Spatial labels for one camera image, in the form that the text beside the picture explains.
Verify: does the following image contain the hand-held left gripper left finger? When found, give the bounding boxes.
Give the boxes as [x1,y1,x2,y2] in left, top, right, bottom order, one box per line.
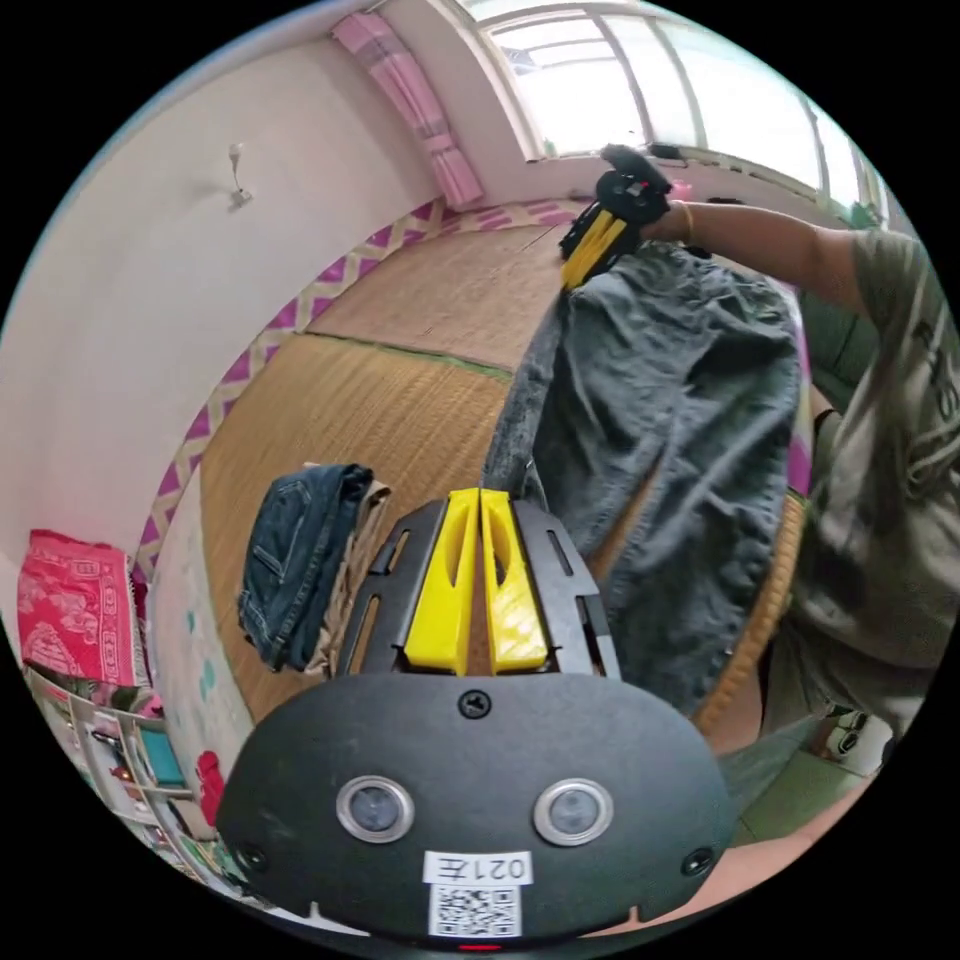
[404,488,481,673]

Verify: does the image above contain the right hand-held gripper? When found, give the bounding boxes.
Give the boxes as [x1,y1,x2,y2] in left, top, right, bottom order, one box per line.
[557,166,671,291]

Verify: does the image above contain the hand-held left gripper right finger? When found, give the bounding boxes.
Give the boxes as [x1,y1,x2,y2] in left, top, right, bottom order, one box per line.
[479,488,550,673]

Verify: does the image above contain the gray jeans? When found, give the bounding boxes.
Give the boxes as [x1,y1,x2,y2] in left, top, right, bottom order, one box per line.
[482,238,805,723]

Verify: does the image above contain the person's right forearm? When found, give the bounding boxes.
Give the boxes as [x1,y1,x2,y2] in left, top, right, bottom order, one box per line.
[683,200,865,318]

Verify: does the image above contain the person's right hand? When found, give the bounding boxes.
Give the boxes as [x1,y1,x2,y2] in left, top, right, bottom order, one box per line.
[641,199,695,246]

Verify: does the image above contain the pile of clothes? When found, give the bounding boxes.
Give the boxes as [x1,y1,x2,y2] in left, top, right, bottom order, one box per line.
[236,462,394,674]

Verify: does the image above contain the window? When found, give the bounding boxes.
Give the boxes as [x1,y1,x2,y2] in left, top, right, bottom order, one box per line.
[448,0,905,220]

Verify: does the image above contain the pink curtain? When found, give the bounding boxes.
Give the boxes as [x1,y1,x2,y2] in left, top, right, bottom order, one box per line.
[329,10,487,213]

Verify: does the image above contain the white shelf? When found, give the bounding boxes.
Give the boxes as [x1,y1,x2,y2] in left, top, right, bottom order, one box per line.
[26,665,228,895]

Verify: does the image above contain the person's body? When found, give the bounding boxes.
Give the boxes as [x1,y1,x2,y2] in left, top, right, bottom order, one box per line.
[755,224,960,755]

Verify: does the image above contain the red patterned cloth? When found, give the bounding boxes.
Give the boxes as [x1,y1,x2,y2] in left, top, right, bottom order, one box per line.
[16,527,142,688]

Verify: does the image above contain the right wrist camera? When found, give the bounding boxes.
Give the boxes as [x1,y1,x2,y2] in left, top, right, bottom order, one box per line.
[599,143,652,178]

